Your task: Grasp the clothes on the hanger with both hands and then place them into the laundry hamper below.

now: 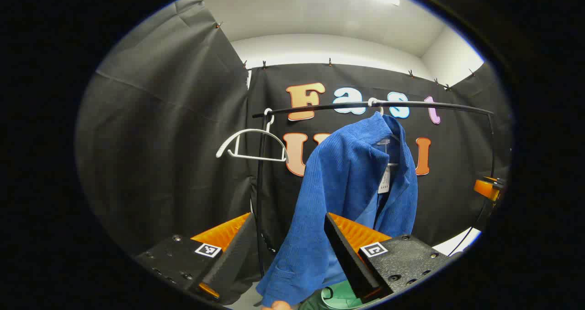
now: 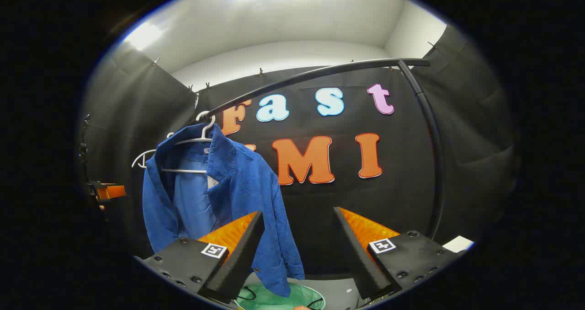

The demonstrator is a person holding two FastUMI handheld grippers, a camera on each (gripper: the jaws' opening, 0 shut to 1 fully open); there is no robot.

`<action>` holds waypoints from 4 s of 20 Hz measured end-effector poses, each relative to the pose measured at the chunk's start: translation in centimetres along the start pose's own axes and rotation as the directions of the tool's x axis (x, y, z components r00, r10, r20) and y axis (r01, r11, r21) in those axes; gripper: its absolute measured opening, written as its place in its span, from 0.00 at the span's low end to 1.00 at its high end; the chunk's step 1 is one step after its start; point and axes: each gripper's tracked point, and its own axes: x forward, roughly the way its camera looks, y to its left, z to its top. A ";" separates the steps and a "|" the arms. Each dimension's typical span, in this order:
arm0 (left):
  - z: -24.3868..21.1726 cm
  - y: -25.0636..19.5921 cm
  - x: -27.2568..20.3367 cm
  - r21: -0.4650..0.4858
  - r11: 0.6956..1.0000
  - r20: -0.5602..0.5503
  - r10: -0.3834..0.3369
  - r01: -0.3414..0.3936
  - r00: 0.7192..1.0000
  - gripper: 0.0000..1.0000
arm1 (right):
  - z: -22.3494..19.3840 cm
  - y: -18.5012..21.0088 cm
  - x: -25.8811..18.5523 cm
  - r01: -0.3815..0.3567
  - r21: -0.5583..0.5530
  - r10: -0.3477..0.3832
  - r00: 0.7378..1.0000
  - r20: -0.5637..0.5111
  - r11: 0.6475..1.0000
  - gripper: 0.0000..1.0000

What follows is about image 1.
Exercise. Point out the green laundry hamper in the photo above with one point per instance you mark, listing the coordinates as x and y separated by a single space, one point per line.
338 298

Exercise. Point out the row of small cloth clips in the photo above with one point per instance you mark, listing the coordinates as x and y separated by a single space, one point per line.
330 63

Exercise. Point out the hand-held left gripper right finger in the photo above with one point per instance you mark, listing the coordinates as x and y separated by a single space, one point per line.
347 259

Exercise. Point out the white plastic hanger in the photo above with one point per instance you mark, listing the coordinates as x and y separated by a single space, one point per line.
247 131
371 102

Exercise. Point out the white ribbed panel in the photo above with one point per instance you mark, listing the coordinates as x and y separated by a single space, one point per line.
457 242

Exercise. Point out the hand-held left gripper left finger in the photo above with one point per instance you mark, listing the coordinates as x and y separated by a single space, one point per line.
235 255

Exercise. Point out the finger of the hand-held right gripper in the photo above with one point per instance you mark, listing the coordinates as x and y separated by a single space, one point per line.
486 189

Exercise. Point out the black clothes rack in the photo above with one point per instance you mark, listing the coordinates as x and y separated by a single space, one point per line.
434 105

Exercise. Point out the black backdrop cloth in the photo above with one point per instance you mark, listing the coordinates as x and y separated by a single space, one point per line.
160 141

